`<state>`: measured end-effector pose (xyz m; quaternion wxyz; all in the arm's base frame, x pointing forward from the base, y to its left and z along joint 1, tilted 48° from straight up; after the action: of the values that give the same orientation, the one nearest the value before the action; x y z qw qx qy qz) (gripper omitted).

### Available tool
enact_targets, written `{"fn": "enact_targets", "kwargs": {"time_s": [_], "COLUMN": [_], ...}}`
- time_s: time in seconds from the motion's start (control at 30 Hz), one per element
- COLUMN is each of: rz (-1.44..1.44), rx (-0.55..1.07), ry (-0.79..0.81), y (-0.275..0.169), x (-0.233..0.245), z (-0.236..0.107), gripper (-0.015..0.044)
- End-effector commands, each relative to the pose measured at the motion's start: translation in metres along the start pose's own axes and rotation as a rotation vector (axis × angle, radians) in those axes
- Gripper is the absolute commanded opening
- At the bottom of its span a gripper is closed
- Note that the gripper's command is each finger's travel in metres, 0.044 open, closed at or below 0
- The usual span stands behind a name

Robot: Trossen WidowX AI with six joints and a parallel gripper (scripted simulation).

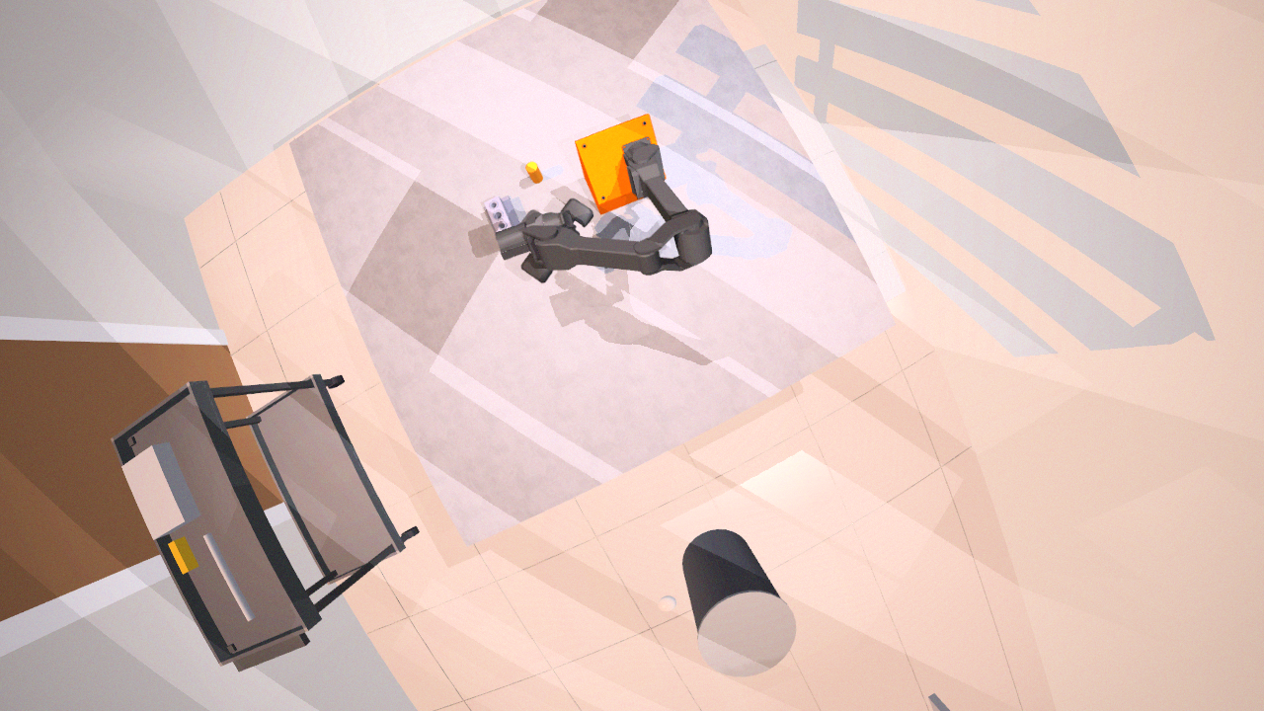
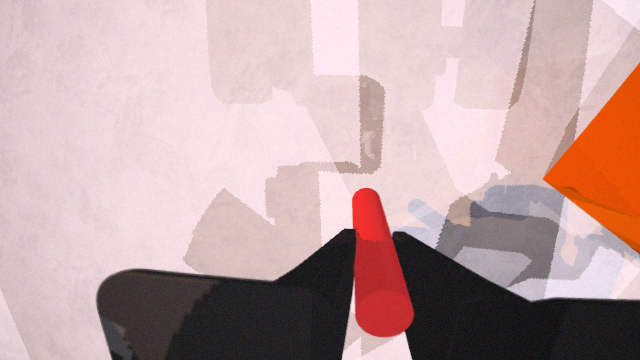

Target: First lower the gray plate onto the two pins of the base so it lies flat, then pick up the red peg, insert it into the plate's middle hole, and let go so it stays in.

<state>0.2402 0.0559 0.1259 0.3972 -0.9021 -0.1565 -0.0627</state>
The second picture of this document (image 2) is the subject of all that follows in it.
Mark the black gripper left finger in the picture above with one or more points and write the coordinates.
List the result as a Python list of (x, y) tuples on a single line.
[(149, 314)]

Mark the red peg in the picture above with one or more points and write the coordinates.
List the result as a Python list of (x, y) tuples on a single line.
[(382, 304)]

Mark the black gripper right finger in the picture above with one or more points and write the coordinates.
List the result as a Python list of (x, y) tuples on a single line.
[(459, 315)]

